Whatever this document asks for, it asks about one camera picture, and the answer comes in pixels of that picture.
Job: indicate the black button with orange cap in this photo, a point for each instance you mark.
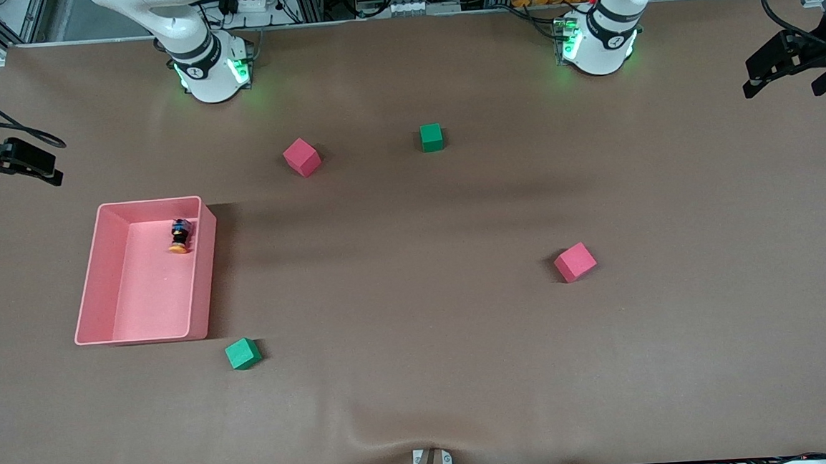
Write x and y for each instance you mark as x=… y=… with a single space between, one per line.
x=179 y=238

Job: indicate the white terminal block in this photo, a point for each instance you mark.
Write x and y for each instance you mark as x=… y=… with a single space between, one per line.
x=410 y=7

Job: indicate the brown table cover mat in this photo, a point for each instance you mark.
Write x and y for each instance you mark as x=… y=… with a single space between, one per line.
x=419 y=332

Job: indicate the pink foam cube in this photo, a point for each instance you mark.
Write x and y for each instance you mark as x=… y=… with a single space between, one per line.
x=301 y=158
x=575 y=262

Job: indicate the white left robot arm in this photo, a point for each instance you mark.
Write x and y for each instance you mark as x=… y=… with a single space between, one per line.
x=599 y=52

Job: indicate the pink plastic tray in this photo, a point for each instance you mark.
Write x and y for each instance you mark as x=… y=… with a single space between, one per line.
x=152 y=298

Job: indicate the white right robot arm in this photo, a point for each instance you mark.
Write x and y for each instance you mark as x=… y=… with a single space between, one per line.
x=210 y=79

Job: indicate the green foam cube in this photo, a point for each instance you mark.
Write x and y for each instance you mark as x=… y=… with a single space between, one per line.
x=242 y=354
x=431 y=137

